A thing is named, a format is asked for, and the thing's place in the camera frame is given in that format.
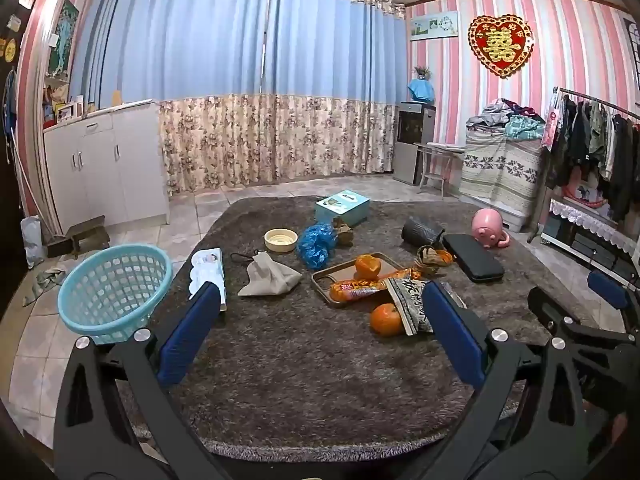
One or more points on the framed wall picture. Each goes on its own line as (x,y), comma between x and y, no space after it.
(434,25)

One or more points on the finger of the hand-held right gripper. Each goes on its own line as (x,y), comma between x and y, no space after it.
(607,290)
(555,310)

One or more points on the metal clothes rack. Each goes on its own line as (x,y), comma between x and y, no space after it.
(595,97)

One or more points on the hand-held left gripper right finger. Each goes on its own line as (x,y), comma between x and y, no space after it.
(455,330)

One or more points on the wall poster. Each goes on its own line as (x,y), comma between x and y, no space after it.
(66,40)

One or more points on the orange snack wrapper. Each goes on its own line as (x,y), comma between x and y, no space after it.
(355,290)

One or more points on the beige cloth pouch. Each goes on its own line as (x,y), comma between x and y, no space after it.
(270,277)

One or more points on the pile of clothes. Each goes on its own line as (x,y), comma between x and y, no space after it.
(505,117)

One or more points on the crumpled brown paper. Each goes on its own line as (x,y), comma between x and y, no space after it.
(344,229)

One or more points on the brown rectangular tray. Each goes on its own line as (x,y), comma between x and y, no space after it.
(327,276)

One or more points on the blue cloth cover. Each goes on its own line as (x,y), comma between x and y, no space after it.
(421,91)

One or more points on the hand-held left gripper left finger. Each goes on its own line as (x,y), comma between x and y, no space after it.
(190,330)

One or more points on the half peeled orange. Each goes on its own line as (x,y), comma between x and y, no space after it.
(367,267)

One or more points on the white tissue pack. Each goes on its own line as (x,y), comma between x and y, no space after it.
(205,267)

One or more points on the black and white patterned packet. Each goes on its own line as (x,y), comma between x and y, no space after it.
(407,305)

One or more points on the red heart wall decoration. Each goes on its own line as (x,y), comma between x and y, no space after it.
(500,45)

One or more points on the green crumpled cloth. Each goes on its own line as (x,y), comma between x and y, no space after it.
(47,282)

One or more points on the small potted plant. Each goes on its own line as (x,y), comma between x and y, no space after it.
(421,71)

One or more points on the small white stool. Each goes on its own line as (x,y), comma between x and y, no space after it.
(440,150)

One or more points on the pile of small household items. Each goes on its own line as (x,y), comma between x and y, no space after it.
(62,105)

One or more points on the row of hanging clothes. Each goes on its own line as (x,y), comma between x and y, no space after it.
(595,145)

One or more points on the small wooden stool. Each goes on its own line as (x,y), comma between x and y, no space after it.
(85,232)

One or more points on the crumpled black bag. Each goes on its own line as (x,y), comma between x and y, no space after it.
(421,232)

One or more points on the blue floral curtain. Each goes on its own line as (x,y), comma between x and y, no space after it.
(210,60)

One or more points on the blue plastic bag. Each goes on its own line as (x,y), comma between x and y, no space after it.
(316,247)

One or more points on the pink piggy bank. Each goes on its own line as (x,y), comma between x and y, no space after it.
(487,227)

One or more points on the white cabinet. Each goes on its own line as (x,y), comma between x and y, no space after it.
(105,165)

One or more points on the patterned cloth covered appliance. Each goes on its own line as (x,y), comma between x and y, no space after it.
(500,175)

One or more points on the black zip case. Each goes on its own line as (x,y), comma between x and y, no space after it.
(472,257)

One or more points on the whole orange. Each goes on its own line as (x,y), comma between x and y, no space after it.
(386,321)

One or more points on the low stand with lace cloth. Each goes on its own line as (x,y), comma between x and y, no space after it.
(590,225)

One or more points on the teal cardboard box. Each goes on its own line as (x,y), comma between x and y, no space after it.
(345,207)

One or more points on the white plastic bag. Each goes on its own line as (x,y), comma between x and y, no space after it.
(31,242)

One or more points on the light blue plastic basket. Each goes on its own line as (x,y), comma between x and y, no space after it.
(110,285)

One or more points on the cream round bowl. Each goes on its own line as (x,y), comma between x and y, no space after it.
(281,241)

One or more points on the grey water dispenser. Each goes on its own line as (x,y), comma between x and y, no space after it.
(412,145)

